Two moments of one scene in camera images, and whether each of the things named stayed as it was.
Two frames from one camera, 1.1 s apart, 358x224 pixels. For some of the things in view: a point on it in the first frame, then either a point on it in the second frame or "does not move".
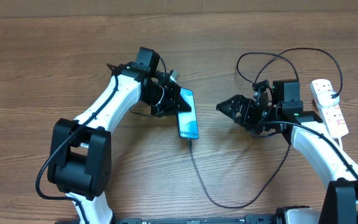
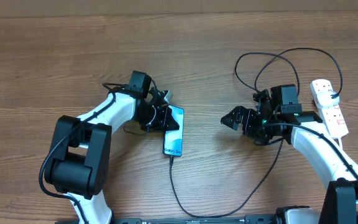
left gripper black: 174,100 → 160,126
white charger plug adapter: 324,98 does not move
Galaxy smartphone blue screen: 188,127 → 173,140
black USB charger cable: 289,141 → 271,165
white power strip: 332,115 does not move
